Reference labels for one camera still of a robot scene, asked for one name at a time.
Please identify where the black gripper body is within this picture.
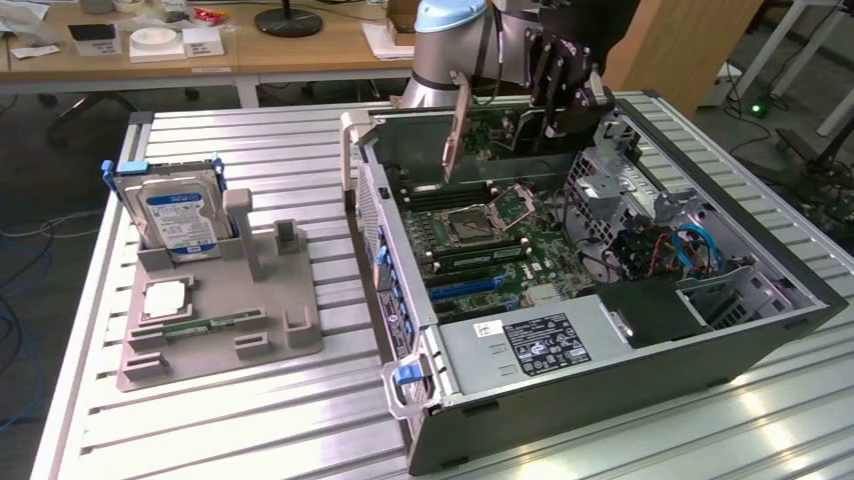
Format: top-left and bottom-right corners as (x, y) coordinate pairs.
(537, 0), (635, 66)

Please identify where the graphics card with black fan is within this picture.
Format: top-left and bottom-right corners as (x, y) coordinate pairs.
(440, 71), (615, 184)

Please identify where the wooden cabinet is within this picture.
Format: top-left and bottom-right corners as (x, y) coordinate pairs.
(599, 0), (766, 116)

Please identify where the brown cardboard box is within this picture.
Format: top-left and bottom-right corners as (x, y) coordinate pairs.
(385, 0), (421, 34)

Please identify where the open metal socket cover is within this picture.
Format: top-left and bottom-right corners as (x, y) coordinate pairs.
(489, 183), (539, 229)

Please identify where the stack of white papers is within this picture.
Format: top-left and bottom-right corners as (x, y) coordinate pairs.
(361, 22), (419, 61)

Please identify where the metal disk bay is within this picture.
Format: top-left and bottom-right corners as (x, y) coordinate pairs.
(563, 147), (668, 241)

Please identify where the CPU socket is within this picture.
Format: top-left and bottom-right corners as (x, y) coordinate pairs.
(444, 204), (508, 246)

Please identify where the green motherboard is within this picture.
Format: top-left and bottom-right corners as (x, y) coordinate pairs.
(385, 167), (601, 324)

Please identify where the wooden desk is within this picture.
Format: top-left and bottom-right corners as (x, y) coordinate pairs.
(0, 0), (601, 96)

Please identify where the dark RAM stick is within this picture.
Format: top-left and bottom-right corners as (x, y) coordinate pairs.
(432, 239), (528, 274)

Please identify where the black round monitor stand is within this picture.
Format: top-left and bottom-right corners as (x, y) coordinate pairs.
(252, 0), (325, 37)

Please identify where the blue expansion slot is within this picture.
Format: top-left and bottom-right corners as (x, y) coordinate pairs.
(425, 277), (505, 301)

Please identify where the black plastic shroud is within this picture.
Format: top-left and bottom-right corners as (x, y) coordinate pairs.
(595, 277), (712, 349)

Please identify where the small white box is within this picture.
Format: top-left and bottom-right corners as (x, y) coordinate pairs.
(181, 27), (224, 59)

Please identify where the white box with white bowl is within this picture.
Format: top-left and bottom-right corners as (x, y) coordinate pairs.
(128, 27), (186, 64)

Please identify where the grey power supply unit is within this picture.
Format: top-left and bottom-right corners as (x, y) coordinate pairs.
(436, 294), (632, 396)

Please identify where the hard disk in blue caddy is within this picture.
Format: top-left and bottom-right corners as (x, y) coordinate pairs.
(98, 152), (236, 264)

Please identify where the open black PC case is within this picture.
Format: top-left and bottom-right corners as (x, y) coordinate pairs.
(339, 89), (850, 477)

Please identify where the white box with black lid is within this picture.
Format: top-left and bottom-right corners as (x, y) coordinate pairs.
(68, 23), (124, 57)

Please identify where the silver CPU chip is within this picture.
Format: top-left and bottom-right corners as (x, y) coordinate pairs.
(142, 282), (189, 317)

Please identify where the green RAM stick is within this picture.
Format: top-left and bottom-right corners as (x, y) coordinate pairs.
(132, 314), (261, 337)

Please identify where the white paper card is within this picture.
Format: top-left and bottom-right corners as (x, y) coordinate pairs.
(9, 43), (62, 59)

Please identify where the clear plastic bag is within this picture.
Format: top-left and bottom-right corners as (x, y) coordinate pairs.
(0, 0), (68, 36)

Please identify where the grey parts rack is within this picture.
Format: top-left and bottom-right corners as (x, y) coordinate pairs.
(116, 188), (327, 394)

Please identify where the white table frame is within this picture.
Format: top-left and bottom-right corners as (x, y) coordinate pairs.
(732, 0), (854, 136)

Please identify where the blue wire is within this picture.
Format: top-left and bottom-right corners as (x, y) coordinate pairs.
(670, 224), (726, 274)

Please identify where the blue floor cable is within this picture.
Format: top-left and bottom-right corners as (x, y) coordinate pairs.
(0, 239), (54, 431)

